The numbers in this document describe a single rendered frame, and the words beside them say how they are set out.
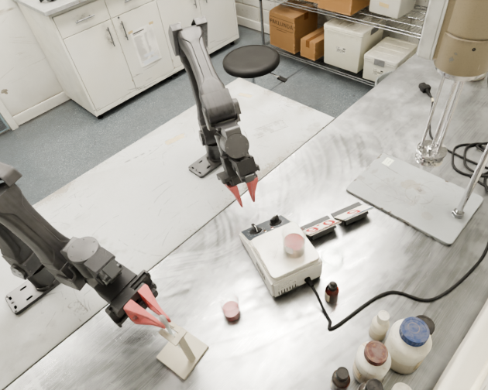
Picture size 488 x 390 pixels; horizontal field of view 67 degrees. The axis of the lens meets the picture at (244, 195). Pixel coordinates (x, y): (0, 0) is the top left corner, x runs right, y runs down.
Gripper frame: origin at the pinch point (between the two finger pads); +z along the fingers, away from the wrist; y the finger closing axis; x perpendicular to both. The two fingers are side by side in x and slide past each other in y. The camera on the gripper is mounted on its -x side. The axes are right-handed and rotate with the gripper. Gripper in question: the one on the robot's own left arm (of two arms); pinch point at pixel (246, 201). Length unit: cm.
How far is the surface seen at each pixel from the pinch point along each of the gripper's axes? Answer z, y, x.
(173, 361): 17.9, -30.6, -22.9
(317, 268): 12.3, 6.1, -22.3
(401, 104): -3, 68, 21
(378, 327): 19.7, 9.2, -37.8
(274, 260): 7.4, -2.5, -19.8
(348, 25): -28, 152, 171
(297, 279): 13.1, 0.7, -21.9
